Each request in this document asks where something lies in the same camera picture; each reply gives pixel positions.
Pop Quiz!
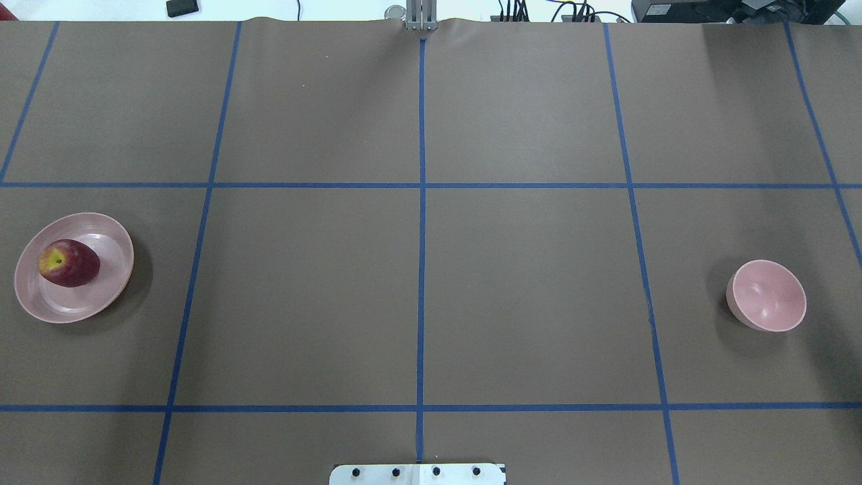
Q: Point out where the red apple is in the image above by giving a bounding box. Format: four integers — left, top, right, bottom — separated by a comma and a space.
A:
37, 238, 101, 288

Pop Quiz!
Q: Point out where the pink bowl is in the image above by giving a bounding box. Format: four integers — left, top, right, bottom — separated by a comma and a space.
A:
725, 260, 807, 333

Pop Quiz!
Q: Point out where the pink plate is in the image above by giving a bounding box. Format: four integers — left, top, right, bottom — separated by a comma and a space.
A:
13, 212, 135, 323

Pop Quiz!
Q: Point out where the brown paper table mat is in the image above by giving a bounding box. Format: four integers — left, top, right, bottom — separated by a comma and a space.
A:
2, 18, 860, 484

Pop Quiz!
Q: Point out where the small black pad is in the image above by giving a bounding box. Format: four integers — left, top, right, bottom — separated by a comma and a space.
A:
164, 0, 199, 18

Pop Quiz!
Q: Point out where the aluminium frame post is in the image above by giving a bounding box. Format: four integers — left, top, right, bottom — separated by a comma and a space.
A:
404, 0, 439, 31

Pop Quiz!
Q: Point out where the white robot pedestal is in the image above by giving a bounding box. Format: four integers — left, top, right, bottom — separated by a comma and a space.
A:
329, 463, 507, 484

